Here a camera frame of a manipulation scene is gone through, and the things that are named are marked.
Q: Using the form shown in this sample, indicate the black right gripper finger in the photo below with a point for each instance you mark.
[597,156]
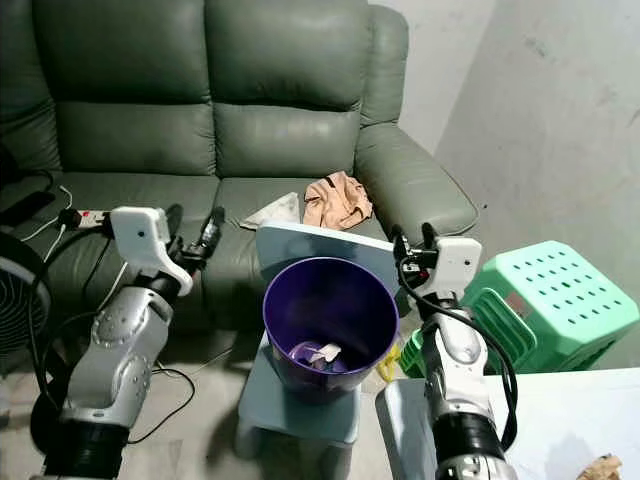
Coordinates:
[430,237]
[399,245]

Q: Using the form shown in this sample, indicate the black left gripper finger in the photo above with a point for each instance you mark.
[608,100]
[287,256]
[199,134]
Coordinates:
[175,225]
[217,228]

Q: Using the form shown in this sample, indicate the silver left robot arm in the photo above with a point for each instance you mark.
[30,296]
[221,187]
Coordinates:
[120,350]

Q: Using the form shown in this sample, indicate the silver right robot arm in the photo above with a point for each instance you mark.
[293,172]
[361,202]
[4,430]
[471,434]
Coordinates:
[455,380]

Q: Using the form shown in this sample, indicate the purple plastic rubbish bin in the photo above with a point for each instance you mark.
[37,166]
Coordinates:
[320,300]

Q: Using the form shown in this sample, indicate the beige crumpled cloth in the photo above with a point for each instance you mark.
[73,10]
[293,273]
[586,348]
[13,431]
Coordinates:
[338,200]

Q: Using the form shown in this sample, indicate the white power strip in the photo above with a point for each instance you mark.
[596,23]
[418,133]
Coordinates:
[93,216]

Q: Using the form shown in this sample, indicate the small yellow object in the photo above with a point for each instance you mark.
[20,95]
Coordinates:
[386,368]

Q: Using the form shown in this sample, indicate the crumpled white tissue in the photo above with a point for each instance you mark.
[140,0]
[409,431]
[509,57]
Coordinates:
[327,352]

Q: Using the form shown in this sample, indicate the green perforated plastic stool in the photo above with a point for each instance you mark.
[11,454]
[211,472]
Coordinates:
[560,290]

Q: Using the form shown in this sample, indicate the green leather sofa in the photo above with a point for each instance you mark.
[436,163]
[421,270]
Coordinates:
[280,70]

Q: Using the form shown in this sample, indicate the black floor fan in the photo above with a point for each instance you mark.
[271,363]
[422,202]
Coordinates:
[12,300]

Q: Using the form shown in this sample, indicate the light blue plastic stool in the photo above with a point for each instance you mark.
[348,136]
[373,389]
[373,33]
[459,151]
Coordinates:
[300,420]

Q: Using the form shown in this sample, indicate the brown crumpled scrap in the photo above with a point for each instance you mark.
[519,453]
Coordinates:
[604,468]

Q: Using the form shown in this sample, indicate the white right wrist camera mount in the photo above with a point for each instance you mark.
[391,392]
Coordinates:
[458,260]

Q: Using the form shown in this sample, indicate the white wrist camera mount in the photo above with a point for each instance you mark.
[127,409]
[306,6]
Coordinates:
[458,260]
[140,235]

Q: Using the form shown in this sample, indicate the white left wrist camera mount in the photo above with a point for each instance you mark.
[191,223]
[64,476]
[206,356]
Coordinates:
[140,235]

